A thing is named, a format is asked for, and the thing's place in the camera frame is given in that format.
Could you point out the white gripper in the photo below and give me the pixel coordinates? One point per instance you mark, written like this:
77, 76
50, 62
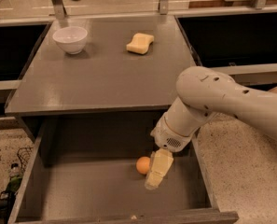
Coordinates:
166, 134

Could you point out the orange fruit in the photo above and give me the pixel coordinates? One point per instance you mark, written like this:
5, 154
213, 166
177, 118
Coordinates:
142, 165

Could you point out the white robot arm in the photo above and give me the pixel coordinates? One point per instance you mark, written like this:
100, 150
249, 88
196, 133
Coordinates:
202, 93

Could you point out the open grey wooden drawer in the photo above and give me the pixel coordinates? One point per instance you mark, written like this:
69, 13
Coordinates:
82, 171

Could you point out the grey cabinet counter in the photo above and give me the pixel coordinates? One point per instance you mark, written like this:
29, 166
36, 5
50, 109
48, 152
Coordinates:
104, 76

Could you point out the yellow sponge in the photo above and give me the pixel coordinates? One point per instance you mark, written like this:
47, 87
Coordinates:
140, 43

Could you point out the green bottle on floor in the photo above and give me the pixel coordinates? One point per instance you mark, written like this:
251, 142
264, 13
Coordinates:
15, 178

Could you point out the white ceramic bowl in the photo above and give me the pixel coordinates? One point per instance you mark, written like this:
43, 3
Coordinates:
71, 40

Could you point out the black wire basket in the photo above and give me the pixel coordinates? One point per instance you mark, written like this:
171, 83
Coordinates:
24, 154

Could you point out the metal bracket left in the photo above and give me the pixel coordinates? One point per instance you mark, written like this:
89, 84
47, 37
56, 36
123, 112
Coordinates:
59, 9

